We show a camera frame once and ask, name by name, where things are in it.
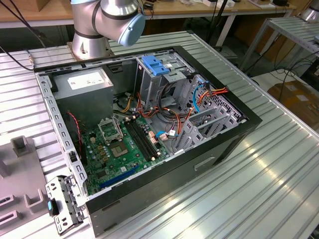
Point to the blue plastic drive latch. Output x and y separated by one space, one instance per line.
153 64

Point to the black stand pole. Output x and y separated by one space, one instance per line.
219 17

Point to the grey part rack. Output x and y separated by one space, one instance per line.
22 174

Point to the black open PC case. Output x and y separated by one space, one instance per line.
162 181

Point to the grey card retention bracket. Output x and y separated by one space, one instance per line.
59 194

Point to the green motherboard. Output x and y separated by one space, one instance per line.
129 161

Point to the CPU socket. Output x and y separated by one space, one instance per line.
119 150

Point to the blue expansion slot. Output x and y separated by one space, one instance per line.
114 179

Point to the white desk box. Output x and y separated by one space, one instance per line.
209 3

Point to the metal slat side table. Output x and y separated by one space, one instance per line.
294 30

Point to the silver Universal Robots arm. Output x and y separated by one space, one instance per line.
87 25

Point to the wooden desk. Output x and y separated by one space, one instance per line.
187 11

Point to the large brown cardboard box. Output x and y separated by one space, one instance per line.
299 104

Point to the grey power supply unit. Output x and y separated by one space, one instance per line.
82 104

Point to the grey metal disk bay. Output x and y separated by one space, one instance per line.
192 134

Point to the grey optical drive cage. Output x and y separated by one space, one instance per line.
149 87

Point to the black RAM slot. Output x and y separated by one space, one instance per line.
143 139
140 139
147 139
136 139

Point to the black latch with blue tab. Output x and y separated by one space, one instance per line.
49 206

